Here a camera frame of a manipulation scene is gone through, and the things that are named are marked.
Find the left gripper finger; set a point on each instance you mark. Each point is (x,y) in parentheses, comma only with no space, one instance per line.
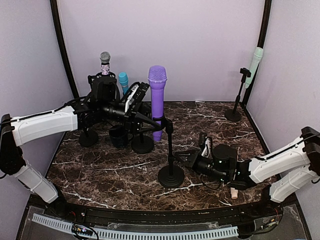
(151,129)
(146,120)

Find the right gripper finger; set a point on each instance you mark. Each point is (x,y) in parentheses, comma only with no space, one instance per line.
(186,161)
(187,154)

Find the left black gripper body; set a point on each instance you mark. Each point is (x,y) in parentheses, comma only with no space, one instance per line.
(129,122)

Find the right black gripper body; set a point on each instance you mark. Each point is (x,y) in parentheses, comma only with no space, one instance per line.
(198,164)

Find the black round-base stand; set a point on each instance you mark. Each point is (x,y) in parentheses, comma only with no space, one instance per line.
(234,115)
(170,176)
(88,137)
(142,144)

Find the purple microphone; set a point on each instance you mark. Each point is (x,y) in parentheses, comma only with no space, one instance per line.
(157,78)

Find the pale pink microphone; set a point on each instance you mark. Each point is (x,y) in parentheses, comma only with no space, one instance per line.
(234,193)

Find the mint green microphone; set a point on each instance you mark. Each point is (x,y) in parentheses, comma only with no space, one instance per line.
(257,56)

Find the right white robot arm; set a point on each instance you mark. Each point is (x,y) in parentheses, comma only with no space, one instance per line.
(300,159)

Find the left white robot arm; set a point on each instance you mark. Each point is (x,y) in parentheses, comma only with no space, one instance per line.
(102,104)

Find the teal blue microphone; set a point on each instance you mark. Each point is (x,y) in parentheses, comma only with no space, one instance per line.
(124,81)

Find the black round-base stand, orange mic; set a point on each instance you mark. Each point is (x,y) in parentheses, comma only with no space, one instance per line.
(88,137)

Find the silver glitter microphone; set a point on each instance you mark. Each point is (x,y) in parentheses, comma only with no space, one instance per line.
(105,63)

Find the dark blue mug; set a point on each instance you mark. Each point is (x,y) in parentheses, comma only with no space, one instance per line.
(119,136)

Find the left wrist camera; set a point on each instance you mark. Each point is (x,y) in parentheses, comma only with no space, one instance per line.
(134,95)

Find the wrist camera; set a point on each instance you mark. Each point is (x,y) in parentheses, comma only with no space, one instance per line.
(205,143)
(134,95)

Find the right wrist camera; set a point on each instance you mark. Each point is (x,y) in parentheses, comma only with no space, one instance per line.
(205,143)

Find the black tripod shock-mount stand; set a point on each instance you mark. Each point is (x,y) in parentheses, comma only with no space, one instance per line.
(111,77)

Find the black front rail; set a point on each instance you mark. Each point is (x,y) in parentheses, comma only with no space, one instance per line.
(232,215)

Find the white slotted cable duct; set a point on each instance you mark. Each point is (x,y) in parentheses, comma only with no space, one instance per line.
(122,231)

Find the left black corner post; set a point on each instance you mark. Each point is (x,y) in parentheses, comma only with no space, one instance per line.
(54,6)

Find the black corner post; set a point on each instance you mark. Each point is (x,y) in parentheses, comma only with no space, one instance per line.
(54,6)
(260,43)

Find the right black corner post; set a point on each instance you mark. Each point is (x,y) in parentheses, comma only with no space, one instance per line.
(260,43)

